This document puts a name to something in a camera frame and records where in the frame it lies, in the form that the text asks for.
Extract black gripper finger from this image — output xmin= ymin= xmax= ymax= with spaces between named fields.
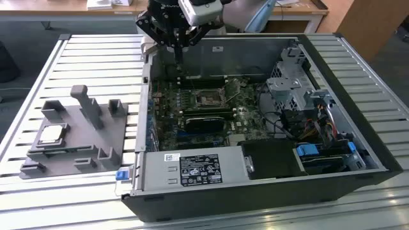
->
xmin=179 ymin=20 xmax=224 ymax=70
xmin=136 ymin=11 xmax=180 ymax=70

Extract silver CPU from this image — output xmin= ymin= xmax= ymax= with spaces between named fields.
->
xmin=38 ymin=124 xmax=66 ymax=145

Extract CPU socket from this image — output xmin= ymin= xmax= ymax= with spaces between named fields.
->
xmin=194 ymin=88 xmax=230 ymax=110

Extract grey case latch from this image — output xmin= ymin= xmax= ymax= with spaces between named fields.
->
xmin=140 ymin=35 xmax=158 ymax=55

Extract plain white box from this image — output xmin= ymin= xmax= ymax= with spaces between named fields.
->
xmin=87 ymin=0 xmax=114 ymax=11

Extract black RAM slot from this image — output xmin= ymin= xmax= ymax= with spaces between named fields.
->
xmin=179 ymin=81 xmax=227 ymax=88
xmin=178 ymin=77 xmax=224 ymax=83

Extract white papers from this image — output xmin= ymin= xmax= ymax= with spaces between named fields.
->
xmin=275 ymin=0 xmax=308 ymax=8

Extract black RAM stick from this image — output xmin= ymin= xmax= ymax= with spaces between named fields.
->
xmin=183 ymin=107 xmax=234 ymax=114
xmin=184 ymin=112 xmax=235 ymax=118

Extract light wooden desk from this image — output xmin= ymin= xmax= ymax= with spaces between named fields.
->
xmin=0 ymin=0 xmax=331 ymax=34

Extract silver metal drive cage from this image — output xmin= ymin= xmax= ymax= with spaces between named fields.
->
xmin=266 ymin=46 xmax=320 ymax=113

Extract green motherboard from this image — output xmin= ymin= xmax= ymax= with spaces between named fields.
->
xmin=148 ymin=76 xmax=272 ymax=153

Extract black graphics card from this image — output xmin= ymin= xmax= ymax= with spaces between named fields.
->
xmin=184 ymin=116 xmax=227 ymax=134

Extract silver chipset heatsink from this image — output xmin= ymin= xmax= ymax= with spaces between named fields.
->
xmin=230 ymin=134 xmax=248 ymax=146

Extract wooden cabinet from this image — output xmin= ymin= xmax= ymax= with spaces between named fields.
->
xmin=317 ymin=0 xmax=409 ymax=63

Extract grey parts rack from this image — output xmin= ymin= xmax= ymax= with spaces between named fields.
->
xmin=19 ymin=85 xmax=130 ymax=179

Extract black plastic shroud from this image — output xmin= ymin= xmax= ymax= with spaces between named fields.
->
xmin=239 ymin=140 xmax=308 ymax=180

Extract silver power supply unit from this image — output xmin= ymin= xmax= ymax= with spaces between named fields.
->
xmin=130 ymin=145 xmax=255 ymax=192

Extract blue disk carrier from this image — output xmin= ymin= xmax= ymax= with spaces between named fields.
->
xmin=296 ymin=143 xmax=320 ymax=158

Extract green RAM stick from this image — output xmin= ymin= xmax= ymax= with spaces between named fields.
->
xmin=43 ymin=148 xmax=79 ymax=154

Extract blue power supply latch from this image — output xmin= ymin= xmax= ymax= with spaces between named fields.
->
xmin=115 ymin=167 xmax=132 ymax=181

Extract black hard disk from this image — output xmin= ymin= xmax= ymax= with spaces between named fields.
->
xmin=300 ymin=153 xmax=349 ymax=176

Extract black PC case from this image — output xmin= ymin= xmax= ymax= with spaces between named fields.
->
xmin=120 ymin=33 xmax=404 ymax=222

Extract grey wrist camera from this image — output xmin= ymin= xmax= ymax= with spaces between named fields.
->
xmin=179 ymin=0 xmax=223 ymax=26

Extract black data wire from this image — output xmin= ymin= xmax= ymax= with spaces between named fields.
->
xmin=258 ymin=83 xmax=300 ymax=140

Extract coloured wire bundle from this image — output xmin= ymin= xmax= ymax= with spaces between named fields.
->
xmin=300 ymin=115 xmax=337 ymax=140

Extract silver metal handle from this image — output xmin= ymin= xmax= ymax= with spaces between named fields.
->
xmin=244 ymin=155 xmax=256 ymax=173

